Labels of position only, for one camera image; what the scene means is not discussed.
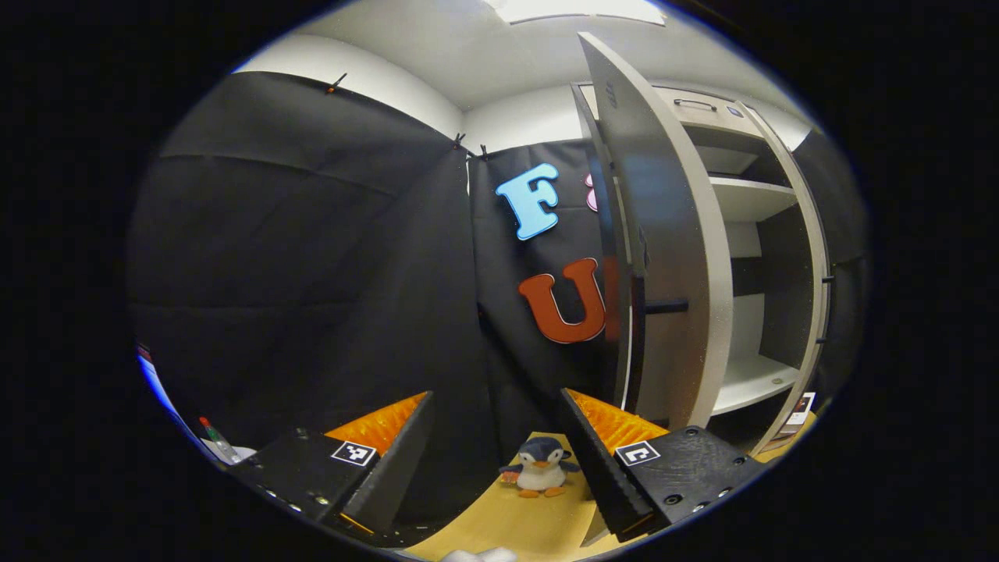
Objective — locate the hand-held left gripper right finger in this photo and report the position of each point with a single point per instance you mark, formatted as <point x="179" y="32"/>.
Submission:
<point x="597" y="468"/>

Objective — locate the white pen holder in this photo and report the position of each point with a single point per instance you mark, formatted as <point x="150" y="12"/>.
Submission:
<point x="236" y="455"/>

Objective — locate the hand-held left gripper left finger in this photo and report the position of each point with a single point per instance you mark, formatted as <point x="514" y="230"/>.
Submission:
<point x="398" y="468"/>

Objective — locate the ceiling light panel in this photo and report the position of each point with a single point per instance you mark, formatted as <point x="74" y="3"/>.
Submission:
<point x="577" y="9"/>

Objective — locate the grey cabinet door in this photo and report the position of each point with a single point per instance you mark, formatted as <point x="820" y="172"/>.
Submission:
<point x="663" y="234"/>
<point x="816" y="312"/>

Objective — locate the marker pen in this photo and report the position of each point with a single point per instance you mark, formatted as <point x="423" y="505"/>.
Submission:
<point x="218" y="441"/>

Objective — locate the black backdrop cloth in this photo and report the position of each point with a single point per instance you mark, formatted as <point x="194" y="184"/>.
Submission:
<point x="312" y="273"/>

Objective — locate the penguin plush toy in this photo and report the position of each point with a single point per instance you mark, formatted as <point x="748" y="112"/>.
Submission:
<point x="540" y="468"/>

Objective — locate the grey cabinet drawer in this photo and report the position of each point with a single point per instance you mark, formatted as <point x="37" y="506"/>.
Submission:
<point x="702" y="117"/>

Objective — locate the grey cabinet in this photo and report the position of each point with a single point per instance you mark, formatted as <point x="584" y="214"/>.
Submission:
<point x="749" y="199"/>

